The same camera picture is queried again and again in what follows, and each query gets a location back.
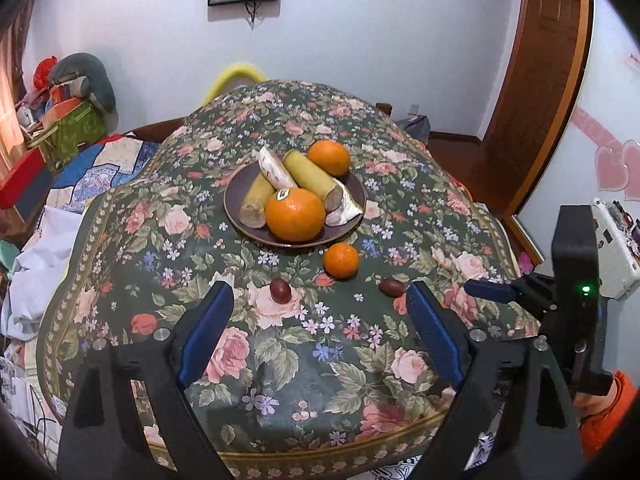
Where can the floral blanket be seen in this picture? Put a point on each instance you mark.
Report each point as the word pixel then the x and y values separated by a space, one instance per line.
pixel 310 360

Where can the red bag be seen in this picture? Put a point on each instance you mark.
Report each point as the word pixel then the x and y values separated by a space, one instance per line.
pixel 44 71

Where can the purple plate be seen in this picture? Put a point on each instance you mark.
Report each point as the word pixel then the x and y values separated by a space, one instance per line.
pixel 235 195

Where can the grey bag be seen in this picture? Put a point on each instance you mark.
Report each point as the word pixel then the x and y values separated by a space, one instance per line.
pixel 417 127

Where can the person's right forearm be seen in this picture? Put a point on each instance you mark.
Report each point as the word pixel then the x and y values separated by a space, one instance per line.
pixel 612 410

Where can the white wardrobe door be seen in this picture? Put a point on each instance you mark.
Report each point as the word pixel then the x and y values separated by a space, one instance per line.
pixel 600 85

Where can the blue patchwork quilt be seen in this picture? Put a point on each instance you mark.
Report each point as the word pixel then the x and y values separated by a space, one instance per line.
pixel 110 165

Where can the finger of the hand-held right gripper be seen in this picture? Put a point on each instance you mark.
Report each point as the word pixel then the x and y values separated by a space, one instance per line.
pixel 487 290

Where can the wooden door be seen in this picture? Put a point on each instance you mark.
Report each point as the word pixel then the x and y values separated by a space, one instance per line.
pixel 545 60

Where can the white box with stickers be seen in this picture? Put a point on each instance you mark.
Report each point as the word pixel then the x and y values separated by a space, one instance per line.
pixel 617 250

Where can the orange gift box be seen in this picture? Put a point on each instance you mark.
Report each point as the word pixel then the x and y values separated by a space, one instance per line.
pixel 62 107

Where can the pink heart sticker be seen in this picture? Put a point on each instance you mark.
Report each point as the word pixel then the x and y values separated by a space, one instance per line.
pixel 610 165

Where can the sugarcane piece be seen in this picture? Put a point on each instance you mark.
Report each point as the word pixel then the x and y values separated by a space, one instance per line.
pixel 310 175
pixel 257 197

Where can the white cloth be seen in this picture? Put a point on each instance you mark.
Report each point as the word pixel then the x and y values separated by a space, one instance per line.
pixel 40 280

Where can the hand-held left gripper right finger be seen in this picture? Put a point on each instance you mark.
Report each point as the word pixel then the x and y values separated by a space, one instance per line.
pixel 432 330

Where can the red flat box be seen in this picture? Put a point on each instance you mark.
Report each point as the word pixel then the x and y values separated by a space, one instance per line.
pixel 20 180

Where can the large orange with sticker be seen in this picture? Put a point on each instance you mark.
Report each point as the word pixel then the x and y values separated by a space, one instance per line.
pixel 295 213

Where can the orange striped curtain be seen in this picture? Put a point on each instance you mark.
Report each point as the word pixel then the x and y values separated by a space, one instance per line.
pixel 10 85

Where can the small mandarin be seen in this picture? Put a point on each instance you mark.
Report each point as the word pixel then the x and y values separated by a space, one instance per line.
pixel 341 260

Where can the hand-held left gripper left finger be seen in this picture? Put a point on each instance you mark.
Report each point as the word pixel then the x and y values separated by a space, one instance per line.
pixel 207 330

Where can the red jujube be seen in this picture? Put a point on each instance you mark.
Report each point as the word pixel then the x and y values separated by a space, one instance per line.
pixel 280 290
pixel 391 286

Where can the grey plush toy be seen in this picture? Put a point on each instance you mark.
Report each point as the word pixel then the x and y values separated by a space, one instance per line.
pixel 95 75

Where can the wall socket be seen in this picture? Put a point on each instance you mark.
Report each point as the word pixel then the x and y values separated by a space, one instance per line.
pixel 413 109

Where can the small pink sticker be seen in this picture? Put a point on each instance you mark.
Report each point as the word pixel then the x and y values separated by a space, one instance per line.
pixel 632 58

